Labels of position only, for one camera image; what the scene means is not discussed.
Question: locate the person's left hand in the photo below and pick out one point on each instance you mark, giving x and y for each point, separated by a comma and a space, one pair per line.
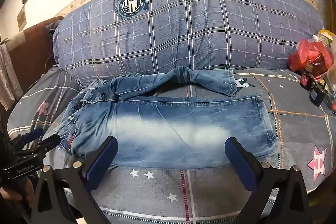
13, 195

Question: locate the grey hanging towel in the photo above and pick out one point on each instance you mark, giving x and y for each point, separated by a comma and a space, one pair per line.
8, 77

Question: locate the brown headboard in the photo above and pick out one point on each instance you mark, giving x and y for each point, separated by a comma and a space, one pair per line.
31, 56

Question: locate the blue plaid quilt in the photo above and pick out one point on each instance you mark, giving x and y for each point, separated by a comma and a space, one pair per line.
189, 29

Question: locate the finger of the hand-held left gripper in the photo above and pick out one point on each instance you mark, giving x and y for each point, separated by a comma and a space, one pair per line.
47, 144
32, 134

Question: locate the grey star print bedsheet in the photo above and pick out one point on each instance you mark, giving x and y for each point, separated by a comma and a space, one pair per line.
296, 129

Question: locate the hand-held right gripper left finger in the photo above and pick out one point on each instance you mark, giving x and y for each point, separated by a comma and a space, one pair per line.
101, 165

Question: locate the dark bottle with red label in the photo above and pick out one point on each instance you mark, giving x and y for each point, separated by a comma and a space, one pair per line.
306, 79

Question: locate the blue denim pants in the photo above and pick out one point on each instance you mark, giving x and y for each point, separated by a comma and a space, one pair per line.
168, 129

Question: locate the red plastic bag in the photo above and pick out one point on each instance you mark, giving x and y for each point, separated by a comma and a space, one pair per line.
309, 56

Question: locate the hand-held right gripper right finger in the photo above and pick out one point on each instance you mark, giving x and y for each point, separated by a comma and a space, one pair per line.
240, 163

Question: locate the clear plastic bag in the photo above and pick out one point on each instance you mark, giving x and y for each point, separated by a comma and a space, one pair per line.
325, 36

